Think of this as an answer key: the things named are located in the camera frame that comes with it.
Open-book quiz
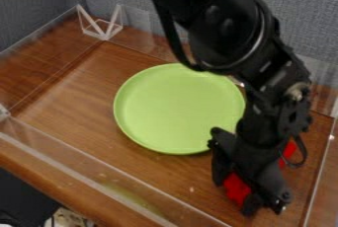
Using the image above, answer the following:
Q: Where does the clear acrylic enclosure wall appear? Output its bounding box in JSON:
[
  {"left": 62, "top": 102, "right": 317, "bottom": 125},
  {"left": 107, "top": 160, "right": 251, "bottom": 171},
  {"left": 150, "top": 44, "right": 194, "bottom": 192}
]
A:
[{"left": 0, "top": 9, "right": 338, "bottom": 227}]

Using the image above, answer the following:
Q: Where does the clear acrylic corner bracket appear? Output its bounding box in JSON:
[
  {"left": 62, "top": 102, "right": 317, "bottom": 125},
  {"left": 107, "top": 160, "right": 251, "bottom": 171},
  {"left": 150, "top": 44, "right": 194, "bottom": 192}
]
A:
[{"left": 76, "top": 5, "right": 123, "bottom": 41}]

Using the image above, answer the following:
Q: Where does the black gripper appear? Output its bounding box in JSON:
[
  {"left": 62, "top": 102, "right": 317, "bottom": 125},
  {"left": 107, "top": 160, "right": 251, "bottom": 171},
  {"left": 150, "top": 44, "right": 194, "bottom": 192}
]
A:
[{"left": 207, "top": 127, "right": 293, "bottom": 217}]

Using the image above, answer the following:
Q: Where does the green round plate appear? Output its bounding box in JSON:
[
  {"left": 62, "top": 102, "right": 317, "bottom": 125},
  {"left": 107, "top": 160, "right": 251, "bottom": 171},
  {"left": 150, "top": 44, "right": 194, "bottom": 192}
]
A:
[{"left": 114, "top": 63, "right": 246, "bottom": 155}]

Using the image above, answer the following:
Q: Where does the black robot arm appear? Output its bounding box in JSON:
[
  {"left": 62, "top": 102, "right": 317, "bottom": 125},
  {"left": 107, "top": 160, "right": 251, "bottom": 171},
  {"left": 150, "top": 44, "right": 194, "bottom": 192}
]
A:
[{"left": 152, "top": 0, "right": 313, "bottom": 216}]

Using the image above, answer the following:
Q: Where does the black cable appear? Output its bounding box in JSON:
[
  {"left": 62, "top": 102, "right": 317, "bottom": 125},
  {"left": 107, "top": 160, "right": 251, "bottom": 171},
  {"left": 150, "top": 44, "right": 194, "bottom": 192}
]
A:
[{"left": 279, "top": 135, "right": 309, "bottom": 169}]

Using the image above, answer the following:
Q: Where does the red block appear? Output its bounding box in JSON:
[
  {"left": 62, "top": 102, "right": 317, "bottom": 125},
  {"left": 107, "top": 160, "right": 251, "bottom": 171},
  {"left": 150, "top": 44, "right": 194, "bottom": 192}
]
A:
[{"left": 222, "top": 141, "right": 295, "bottom": 206}]

